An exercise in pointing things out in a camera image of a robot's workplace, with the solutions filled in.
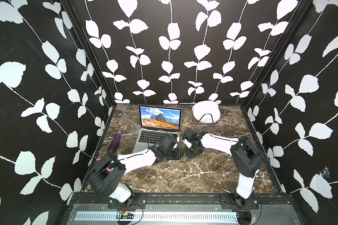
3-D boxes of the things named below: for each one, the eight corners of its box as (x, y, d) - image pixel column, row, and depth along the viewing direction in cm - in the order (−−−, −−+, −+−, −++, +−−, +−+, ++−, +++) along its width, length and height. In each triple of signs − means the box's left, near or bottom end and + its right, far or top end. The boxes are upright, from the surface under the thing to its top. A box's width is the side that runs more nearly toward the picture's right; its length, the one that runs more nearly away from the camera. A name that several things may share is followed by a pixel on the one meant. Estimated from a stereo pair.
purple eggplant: (109, 151, 94) (107, 149, 91) (118, 133, 104) (117, 130, 101) (114, 152, 94) (112, 150, 91) (123, 133, 104) (121, 130, 101)
